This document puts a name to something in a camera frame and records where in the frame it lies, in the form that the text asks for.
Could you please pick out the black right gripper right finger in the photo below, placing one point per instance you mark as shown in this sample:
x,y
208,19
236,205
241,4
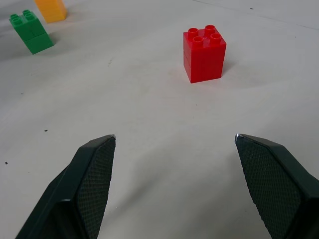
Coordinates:
x,y
276,184

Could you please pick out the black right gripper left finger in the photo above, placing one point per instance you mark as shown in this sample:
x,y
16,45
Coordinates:
x,y
74,189

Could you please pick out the red toy brick stack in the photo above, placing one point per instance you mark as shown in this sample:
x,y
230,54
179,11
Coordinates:
x,y
205,58

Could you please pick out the green toy brick stack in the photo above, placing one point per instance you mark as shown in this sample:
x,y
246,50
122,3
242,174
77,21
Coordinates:
x,y
31,33

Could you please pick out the orange toy brick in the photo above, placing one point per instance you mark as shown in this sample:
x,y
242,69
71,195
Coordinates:
x,y
52,10

